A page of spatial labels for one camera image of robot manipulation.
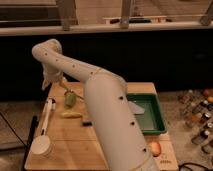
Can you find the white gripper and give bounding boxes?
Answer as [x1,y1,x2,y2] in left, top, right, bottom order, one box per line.
[42,64,63,90]

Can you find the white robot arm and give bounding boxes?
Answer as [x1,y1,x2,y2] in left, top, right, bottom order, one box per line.
[32,39,160,171]

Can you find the red yellow apple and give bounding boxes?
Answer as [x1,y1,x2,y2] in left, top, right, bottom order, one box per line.
[148,141,161,157]

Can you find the green plastic cup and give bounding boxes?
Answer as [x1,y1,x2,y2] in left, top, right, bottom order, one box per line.
[65,91,77,107]

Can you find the green plastic tray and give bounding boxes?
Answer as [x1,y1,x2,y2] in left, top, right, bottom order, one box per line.
[127,93,167,135]

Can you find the white cloth in tray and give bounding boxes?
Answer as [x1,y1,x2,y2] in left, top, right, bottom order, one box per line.
[128,101,145,115]

